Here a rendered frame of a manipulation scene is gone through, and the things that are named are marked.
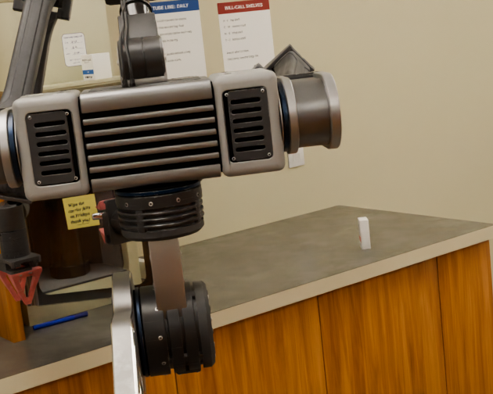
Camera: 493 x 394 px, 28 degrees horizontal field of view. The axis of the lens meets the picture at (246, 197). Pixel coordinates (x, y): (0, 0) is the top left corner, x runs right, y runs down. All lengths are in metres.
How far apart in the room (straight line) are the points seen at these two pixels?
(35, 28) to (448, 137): 2.36
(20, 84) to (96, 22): 0.73
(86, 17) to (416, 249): 1.09
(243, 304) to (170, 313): 0.87
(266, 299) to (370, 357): 0.44
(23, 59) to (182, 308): 0.56
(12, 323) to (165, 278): 0.86
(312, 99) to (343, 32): 2.02
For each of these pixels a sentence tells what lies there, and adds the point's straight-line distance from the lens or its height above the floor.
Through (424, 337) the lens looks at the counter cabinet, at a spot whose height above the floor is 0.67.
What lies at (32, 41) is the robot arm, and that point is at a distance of 1.82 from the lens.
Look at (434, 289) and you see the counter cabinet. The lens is 2.88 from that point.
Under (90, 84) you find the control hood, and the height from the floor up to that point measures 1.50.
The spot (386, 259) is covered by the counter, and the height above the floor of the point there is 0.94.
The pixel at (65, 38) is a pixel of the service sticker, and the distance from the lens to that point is 2.44.
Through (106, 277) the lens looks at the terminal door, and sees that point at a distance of 2.38.
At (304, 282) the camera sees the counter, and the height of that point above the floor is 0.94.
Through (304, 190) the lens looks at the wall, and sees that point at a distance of 3.42.
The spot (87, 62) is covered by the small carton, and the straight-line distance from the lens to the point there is 2.39.
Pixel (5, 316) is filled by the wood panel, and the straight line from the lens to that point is 2.35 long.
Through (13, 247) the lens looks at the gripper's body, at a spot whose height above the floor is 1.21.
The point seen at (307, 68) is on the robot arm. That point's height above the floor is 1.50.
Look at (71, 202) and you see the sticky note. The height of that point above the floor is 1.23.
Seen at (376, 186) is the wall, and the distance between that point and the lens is 3.64.
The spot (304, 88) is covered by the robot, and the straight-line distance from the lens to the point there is 1.52.
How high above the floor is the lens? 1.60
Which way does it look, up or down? 10 degrees down
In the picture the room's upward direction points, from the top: 6 degrees counter-clockwise
